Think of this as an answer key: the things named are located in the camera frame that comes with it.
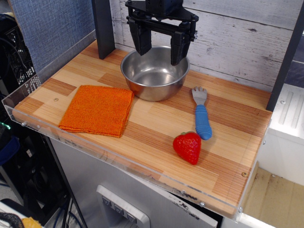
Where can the dark grey right post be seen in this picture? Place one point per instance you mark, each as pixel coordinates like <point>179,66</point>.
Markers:
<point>288,58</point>

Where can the blue handled fork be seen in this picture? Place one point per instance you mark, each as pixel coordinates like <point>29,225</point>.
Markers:
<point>202,125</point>

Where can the stainless steel bowl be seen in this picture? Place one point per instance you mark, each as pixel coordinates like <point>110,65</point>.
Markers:
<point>152,77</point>

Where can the silver cabinet with buttons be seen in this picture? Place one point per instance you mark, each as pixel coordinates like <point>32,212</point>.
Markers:
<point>109,197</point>

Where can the dark grey post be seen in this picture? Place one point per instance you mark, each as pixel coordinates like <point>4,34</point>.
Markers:
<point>103,27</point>
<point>288,58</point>

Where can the white ribbed box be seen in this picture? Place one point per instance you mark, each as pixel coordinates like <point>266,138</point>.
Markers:
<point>282,150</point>

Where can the orange knitted cloth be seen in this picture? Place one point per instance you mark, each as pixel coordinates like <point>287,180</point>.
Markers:
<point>98,110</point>

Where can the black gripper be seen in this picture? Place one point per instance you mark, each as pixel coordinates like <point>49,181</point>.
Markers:
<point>163,16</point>

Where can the red toy strawberry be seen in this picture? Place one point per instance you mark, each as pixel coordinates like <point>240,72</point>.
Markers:
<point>187,146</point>

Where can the clear acrylic table guard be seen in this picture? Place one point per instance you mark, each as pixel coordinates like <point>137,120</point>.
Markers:
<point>238,118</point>

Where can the dark grey left post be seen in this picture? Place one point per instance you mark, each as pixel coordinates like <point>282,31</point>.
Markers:
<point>103,27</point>

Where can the black plastic crate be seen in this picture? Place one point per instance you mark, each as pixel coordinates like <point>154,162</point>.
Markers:
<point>16,66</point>

